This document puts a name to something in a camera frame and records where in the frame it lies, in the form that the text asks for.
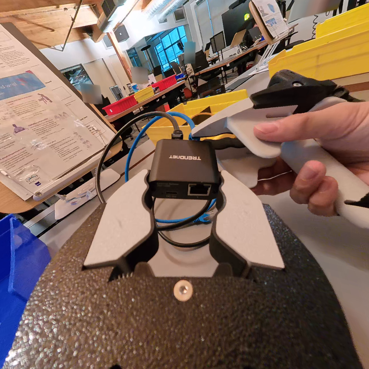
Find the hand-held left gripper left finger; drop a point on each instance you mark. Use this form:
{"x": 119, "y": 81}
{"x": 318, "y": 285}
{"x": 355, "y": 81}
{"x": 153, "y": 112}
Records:
{"x": 121, "y": 227}

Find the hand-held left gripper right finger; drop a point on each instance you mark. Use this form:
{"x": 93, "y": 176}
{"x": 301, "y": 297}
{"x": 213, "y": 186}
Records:
{"x": 245, "y": 227}

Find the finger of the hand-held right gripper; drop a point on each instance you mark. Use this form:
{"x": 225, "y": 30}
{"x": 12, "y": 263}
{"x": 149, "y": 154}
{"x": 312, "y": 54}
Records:
{"x": 245, "y": 167}
{"x": 230, "y": 121}

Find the yellow plastic bin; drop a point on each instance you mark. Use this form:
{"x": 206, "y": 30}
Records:
{"x": 346, "y": 20}
{"x": 317, "y": 60}
{"x": 227, "y": 99}

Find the black ethernet splitter box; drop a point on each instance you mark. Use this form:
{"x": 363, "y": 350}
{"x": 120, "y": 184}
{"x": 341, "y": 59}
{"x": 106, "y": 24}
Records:
{"x": 184, "y": 164}

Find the grey desk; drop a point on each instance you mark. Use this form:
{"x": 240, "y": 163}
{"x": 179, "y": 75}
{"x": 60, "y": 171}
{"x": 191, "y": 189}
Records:
{"x": 317, "y": 245}

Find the person's right hand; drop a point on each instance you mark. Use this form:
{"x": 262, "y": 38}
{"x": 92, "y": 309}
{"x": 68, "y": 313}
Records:
{"x": 331, "y": 124}

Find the white clipboard stand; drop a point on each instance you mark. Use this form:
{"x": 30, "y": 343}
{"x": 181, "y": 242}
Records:
{"x": 106, "y": 178}
{"x": 261, "y": 68}

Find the wooden clipboard with instruction sheets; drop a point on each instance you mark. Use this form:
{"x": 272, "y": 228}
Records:
{"x": 271, "y": 20}
{"x": 43, "y": 115}

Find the red plastic bin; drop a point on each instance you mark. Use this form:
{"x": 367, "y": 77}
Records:
{"x": 119, "y": 106}
{"x": 164, "y": 83}

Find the long background work table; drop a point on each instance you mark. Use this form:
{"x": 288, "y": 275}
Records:
{"x": 150, "y": 101}

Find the small yellow bin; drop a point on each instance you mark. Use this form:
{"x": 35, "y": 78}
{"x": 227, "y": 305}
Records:
{"x": 144, "y": 94}

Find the large black monitor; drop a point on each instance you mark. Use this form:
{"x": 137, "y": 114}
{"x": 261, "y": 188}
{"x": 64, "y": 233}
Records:
{"x": 235, "y": 26}

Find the blue plastic bin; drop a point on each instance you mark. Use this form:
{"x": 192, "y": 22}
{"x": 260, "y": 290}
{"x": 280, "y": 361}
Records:
{"x": 20, "y": 259}

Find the black ceiling speaker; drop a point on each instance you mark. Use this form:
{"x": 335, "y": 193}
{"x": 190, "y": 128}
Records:
{"x": 121, "y": 33}

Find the silver air duct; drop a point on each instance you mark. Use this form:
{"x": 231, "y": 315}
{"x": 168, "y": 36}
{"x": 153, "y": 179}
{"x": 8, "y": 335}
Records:
{"x": 161, "y": 10}

